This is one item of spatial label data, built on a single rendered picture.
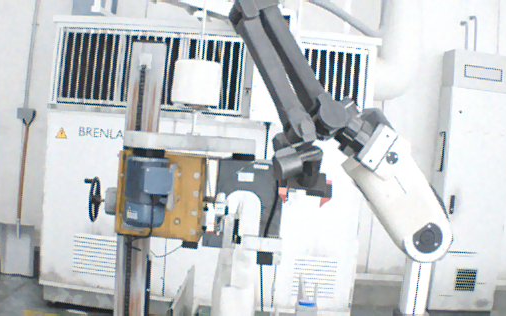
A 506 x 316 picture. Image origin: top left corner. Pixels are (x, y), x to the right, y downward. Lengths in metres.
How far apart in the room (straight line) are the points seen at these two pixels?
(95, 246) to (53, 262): 0.35
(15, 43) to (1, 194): 1.32
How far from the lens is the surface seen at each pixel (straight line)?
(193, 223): 3.39
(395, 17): 6.48
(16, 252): 7.50
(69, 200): 6.26
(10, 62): 7.72
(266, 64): 2.41
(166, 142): 3.19
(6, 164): 7.73
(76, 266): 6.31
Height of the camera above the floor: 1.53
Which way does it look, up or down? 3 degrees down
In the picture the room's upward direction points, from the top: 5 degrees clockwise
